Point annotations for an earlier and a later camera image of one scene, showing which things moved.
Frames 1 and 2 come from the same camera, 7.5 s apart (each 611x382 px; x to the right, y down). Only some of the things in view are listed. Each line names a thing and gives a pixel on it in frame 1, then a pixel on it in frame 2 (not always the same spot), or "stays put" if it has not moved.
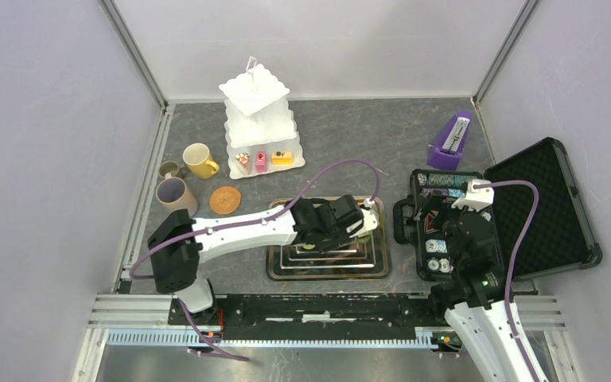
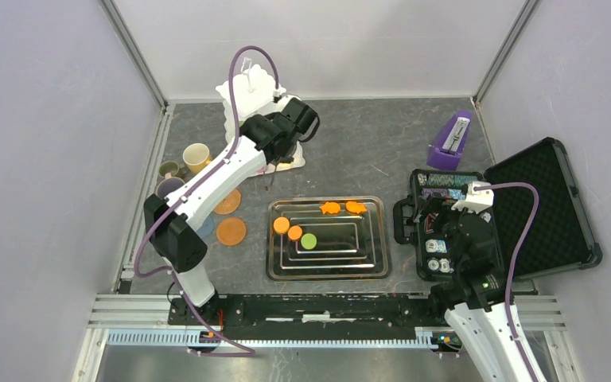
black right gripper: (443, 209) stays put
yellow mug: (198, 160) stays put
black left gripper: (345, 235) → (282, 161)
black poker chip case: (559, 240) stays put
